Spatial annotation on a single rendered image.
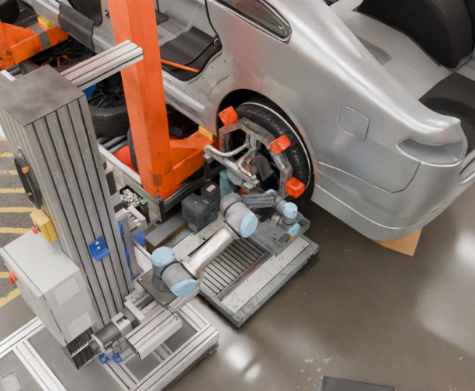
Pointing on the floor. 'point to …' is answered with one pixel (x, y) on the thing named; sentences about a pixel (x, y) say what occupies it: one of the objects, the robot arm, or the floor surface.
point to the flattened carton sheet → (407, 243)
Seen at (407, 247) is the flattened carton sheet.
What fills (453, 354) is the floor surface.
